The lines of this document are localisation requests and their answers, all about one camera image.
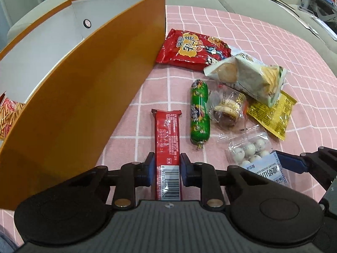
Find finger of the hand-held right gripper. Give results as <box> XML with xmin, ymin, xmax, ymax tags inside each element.
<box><xmin>274</xmin><ymin>146</ymin><xmax>337</xmax><ymax>190</ymax></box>

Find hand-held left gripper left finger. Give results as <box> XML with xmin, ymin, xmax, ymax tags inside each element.
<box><xmin>63</xmin><ymin>152</ymin><xmax>156</xmax><ymax>209</ymax></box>

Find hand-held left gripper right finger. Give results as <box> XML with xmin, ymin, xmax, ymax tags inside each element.
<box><xmin>180</xmin><ymin>153</ymin><xmax>280</xmax><ymax>209</ymax></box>

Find red snack bar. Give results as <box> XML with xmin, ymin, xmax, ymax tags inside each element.
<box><xmin>151</xmin><ymin>109</ymin><xmax>183</xmax><ymax>202</ymax></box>

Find clear bag of white balls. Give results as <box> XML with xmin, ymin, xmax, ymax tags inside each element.
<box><xmin>218</xmin><ymin>126</ymin><xmax>292</xmax><ymax>189</ymax></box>

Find white cracker snack bag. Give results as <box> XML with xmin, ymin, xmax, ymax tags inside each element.
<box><xmin>203</xmin><ymin>53</ymin><xmax>287</xmax><ymax>108</ymax></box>

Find orange cardboard box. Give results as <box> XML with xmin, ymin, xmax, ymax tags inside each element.
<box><xmin>0</xmin><ymin>0</ymin><xmax>166</xmax><ymax>212</ymax></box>

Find red cartoon print snack bag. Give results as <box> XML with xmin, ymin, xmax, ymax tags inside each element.
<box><xmin>155</xmin><ymin>28</ymin><xmax>233</xmax><ymax>72</ymax></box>

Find yellow snack packet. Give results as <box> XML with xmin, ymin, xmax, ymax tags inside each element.
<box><xmin>246</xmin><ymin>90</ymin><xmax>297</xmax><ymax>141</ymax></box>

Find green wrapped sausage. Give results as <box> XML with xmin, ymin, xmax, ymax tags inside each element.
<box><xmin>190</xmin><ymin>79</ymin><xmax>212</xmax><ymax>150</ymax></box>

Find clear pastry packet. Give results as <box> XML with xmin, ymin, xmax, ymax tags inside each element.
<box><xmin>208</xmin><ymin>84</ymin><xmax>261</xmax><ymax>135</ymax></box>

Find pink checkered blanket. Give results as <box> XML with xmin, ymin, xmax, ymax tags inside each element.
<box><xmin>0</xmin><ymin>5</ymin><xmax>337</xmax><ymax>246</ymax></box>

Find loose white papers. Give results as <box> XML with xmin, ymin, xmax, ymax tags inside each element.
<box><xmin>299</xmin><ymin>5</ymin><xmax>337</xmax><ymax>42</ymax></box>

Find red striped snack packet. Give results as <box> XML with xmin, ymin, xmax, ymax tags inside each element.
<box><xmin>0</xmin><ymin>92</ymin><xmax>26</xmax><ymax>141</ymax></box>

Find dark book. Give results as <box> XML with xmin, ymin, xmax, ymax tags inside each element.
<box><xmin>269</xmin><ymin>0</ymin><xmax>299</xmax><ymax>15</ymax></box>

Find person's left leg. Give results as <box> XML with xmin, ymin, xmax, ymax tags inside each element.
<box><xmin>0</xmin><ymin>228</ymin><xmax>19</xmax><ymax>253</ymax></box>

